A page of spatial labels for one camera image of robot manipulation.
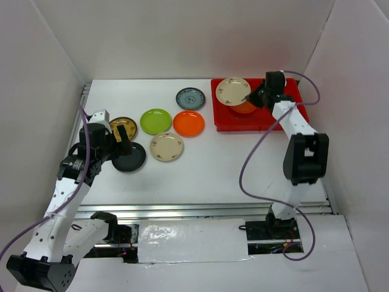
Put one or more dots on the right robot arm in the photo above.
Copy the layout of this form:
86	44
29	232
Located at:
306	156

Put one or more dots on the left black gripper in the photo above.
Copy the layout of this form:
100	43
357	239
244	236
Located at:
126	147

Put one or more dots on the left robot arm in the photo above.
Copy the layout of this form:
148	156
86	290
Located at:
49	262

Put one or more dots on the beige floral plate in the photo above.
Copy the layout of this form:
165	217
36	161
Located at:
232	91
166	146

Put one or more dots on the red plastic bin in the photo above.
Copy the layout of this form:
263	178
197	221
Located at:
226	119

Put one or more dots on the green plate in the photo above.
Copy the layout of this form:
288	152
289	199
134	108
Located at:
154	121

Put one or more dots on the aluminium frame rail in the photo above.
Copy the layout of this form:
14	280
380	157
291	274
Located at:
217	174

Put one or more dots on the white foil cover panel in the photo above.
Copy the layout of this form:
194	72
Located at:
192	241

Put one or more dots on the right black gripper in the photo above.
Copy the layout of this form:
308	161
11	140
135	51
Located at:
251	97

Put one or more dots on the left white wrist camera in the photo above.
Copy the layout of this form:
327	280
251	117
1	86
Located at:
100	116

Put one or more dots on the black plate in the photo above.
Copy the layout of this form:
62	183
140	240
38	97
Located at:
133	162

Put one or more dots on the blue white patterned plate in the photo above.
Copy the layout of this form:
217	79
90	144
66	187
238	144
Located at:
190	99

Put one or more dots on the yellow brown patterned plate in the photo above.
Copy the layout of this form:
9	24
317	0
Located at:
129	125

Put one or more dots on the orange plate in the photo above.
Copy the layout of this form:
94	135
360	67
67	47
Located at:
188	123
244	108

